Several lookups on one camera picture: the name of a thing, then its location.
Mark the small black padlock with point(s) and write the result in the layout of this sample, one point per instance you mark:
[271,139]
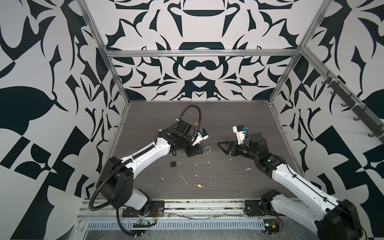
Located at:
[174,163]

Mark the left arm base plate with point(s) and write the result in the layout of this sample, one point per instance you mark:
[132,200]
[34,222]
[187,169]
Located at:
[150,209]

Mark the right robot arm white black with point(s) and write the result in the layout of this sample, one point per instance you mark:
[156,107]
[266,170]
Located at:
[324,215]

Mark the blue padlock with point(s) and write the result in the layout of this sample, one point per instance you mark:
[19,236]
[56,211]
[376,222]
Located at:
[205,149]

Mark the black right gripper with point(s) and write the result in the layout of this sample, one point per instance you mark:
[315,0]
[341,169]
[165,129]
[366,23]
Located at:
[230,144]

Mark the black coat hook rail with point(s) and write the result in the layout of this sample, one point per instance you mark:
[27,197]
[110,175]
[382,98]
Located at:
[352,102]

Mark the circuit board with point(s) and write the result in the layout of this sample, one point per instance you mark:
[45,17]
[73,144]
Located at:
[145,223]
[272,226]

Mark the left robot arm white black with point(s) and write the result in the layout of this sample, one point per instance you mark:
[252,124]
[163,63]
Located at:
[115,186]

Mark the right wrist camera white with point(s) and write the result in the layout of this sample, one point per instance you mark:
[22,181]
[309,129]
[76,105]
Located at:
[241,133]

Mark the white slotted cable duct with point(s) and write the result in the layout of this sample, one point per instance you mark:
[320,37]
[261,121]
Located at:
[187,224]

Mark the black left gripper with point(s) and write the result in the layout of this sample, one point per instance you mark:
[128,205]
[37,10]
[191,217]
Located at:
[193,151]

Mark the small brass padlock near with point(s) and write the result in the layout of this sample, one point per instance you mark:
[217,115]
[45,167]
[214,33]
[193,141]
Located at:
[198,186]

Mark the left circuit board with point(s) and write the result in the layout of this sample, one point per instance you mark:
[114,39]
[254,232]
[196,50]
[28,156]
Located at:
[145,223]

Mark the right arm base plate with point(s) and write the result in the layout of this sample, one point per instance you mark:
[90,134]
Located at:
[256,208]

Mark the right circuit board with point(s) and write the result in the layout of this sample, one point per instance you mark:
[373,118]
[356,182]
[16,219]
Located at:
[272,226]

